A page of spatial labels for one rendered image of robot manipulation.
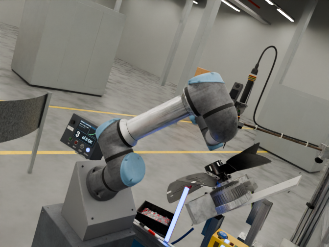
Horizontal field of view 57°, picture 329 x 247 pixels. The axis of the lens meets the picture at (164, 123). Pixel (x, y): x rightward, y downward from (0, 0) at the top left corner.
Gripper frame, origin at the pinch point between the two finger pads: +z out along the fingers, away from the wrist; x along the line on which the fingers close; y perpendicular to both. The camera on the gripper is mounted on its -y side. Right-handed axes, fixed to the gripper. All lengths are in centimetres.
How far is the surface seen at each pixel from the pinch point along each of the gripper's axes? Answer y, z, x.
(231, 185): 48, 11, 12
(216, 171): 45.3, 10.6, 0.5
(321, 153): 14, 38, 48
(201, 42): -58, 552, -295
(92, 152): 54, -36, -58
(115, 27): -23, 456, -493
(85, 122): 42, -33, -71
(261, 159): 25.6, 7.4, 22.0
